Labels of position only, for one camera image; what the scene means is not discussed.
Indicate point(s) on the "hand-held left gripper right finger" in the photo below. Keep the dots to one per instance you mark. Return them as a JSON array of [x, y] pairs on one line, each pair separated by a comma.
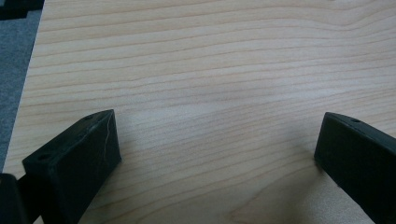
[[361, 165]]

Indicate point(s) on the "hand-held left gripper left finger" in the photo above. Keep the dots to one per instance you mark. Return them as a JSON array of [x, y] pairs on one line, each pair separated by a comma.
[[71, 161]]

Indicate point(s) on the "black metal stand with base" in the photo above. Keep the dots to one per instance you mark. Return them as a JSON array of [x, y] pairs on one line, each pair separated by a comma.
[[15, 6]]

